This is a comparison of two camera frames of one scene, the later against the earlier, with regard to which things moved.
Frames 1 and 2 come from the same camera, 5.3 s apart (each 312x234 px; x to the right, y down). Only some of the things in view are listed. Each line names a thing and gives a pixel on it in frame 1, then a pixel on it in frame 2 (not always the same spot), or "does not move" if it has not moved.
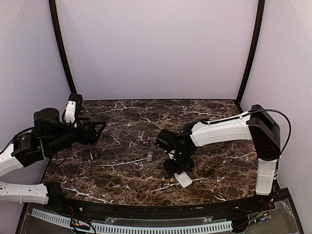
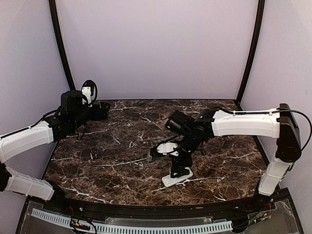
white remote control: [183, 179] to [168, 181]
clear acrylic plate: [159, 221] does not move
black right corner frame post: [253, 49] does not move
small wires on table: [91, 155] does not move
